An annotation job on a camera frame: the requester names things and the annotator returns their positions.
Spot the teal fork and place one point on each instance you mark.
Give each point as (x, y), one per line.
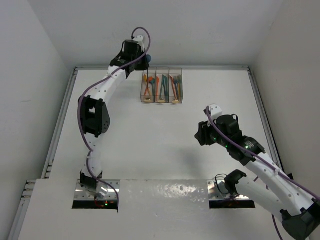
(179, 81)

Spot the red-orange knife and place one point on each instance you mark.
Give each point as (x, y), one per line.
(157, 81)

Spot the red-orange spoon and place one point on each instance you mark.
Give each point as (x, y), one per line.
(149, 86)

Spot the middle clear container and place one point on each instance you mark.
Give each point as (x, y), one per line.
(159, 71)

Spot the clear container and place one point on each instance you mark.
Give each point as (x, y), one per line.
(159, 71)
(147, 98)
(174, 71)

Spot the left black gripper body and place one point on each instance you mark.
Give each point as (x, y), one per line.
(138, 54)

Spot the teal spoon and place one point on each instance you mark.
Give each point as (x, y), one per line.
(153, 86)

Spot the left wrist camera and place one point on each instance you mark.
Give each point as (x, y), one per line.
(141, 41)

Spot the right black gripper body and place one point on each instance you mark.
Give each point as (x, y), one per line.
(211, 139)

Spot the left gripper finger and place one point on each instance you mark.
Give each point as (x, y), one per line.
(142, 65)
(144, 57)

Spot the metal base plate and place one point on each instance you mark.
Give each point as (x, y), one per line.
(218, 192)
(82, 193)

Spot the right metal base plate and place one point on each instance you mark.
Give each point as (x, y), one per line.
(218, 192)

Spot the left clear container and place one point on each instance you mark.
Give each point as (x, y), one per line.
(147, 98)

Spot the yellow-orange spoon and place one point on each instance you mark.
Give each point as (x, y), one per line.
(146, 83)

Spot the red-orange fork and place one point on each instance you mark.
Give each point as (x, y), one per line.
(173, 87)

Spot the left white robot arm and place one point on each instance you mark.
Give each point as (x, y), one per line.
(92, 112)

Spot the dark blue spoon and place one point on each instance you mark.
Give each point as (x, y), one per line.
(148, 59)

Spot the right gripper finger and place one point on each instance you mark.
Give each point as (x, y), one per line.
(203, 127)
(201, 138)

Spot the right clear container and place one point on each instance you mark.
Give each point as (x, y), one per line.
(174, 71)

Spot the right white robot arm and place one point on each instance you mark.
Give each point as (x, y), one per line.
(297, 209)

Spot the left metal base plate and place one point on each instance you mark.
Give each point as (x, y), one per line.
(82, 193)

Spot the blue fork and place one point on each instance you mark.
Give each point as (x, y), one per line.
(176, 85)

